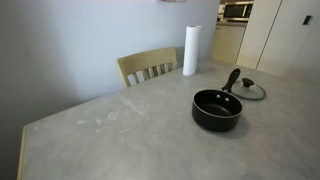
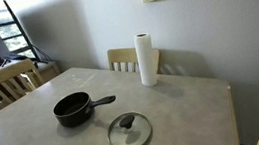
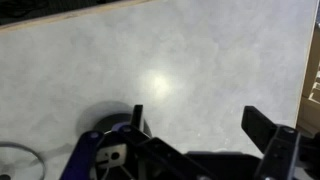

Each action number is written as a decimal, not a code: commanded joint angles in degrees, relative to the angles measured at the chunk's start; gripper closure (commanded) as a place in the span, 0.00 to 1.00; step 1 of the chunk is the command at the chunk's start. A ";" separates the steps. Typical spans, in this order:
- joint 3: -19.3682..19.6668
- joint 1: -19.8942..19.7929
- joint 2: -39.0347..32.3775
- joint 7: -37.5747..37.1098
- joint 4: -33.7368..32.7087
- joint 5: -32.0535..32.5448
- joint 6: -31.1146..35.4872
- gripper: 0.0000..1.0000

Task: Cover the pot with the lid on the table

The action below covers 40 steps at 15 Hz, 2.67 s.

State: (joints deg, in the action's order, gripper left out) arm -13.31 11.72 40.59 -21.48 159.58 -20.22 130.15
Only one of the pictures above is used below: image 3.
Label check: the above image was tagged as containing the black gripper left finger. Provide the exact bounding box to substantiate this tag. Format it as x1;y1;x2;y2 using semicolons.
59;104;214;180

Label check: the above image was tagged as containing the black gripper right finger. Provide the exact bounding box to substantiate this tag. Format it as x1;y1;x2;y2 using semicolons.
241;105;301;180

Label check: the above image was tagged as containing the glass lid with black knob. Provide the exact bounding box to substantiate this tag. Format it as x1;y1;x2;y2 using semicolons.
0;141;47;180

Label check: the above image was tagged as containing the light wooden slatted chair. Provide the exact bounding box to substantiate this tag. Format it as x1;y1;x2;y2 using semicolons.
295;18;320;135

